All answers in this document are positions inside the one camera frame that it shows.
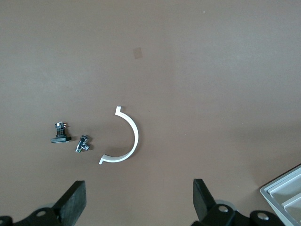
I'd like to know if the small metal valve fitting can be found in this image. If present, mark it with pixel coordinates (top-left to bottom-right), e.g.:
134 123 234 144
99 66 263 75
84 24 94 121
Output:
75 134 92 153

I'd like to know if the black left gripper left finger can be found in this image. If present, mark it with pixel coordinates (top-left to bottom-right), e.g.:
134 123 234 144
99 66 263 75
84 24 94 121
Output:
0 180 87 226

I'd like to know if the white semicircular plastic clamp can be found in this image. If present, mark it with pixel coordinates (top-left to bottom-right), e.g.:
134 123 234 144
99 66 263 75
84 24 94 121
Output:
98 105 139 165

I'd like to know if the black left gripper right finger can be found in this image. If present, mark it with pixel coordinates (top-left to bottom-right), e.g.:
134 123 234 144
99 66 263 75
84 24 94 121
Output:
191 178 284 226

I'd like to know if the black push button switch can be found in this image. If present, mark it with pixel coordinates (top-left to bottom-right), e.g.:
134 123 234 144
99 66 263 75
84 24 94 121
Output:
50 121 72 144

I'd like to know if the white drawer cabinet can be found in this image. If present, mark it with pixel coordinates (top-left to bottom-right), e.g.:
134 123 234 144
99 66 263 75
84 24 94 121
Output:
260 163 301 226

